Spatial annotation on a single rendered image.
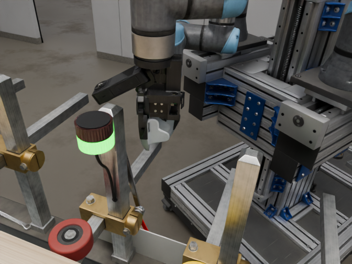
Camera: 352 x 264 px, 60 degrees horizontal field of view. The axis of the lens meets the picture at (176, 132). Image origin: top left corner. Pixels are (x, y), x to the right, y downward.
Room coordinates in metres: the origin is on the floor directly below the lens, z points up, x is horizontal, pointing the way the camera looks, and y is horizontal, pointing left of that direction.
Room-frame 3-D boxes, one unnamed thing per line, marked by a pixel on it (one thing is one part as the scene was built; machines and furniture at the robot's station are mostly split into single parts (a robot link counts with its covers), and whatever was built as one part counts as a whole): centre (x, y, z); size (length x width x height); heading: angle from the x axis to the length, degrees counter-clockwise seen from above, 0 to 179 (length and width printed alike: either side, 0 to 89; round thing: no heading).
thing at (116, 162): (0.45, 0.12, 0.90); 0.04 x 0.04 x 0.48; 71
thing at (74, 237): (0.36, 0.19, 0.85); 0.08 x 0.08 x 0.11
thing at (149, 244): (0.47, 0.08, 0.75); 0.26 x 0.01 x 0.10; 71
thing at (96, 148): (0.41, 0.13, 1.10); 0.06 x 0.06 x 0.02
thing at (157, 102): (0.52, 0.04, 1.15); 0.09 x 0.08 x 0.12; 91
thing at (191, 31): (0.93, -0.01, 1.12); 0.11 x 0.11 x 0.08; 78
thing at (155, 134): (0.51, 0.04, 1.04); 0.06 x 0.03 x 0.09; 91
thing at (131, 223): (0.46, 0.14, 0.84); 0.14 x 0.06 x 0.05; 71
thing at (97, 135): (0.41, 0.13, 1.12); 0.06 x 0.06 x 0.02
